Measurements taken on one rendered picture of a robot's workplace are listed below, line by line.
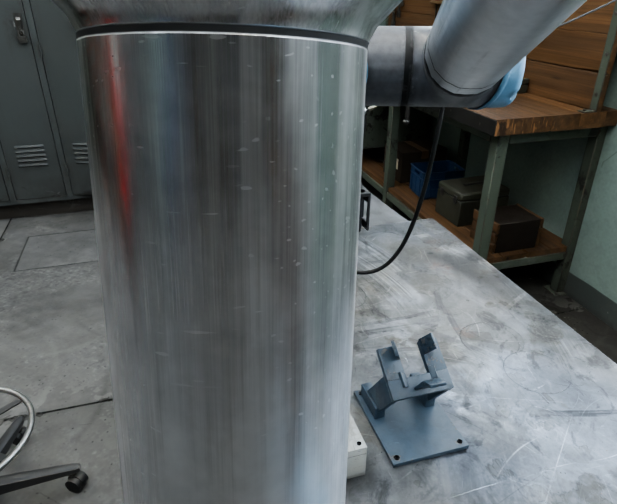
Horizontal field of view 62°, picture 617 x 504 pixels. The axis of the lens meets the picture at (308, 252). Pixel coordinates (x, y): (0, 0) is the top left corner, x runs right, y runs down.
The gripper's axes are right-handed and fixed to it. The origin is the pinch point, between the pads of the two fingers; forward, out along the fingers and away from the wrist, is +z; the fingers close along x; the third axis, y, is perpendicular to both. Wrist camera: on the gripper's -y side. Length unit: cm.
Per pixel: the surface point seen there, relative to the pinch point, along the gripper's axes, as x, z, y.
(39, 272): -86, 93, -194
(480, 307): 29.1, 13.0, -0.4
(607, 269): 155, 70, -82
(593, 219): 155, 52, -95
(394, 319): 13.1, 13.1, -1.5
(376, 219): 39, 25, -65
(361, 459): -4.1, 10.5, 25.8
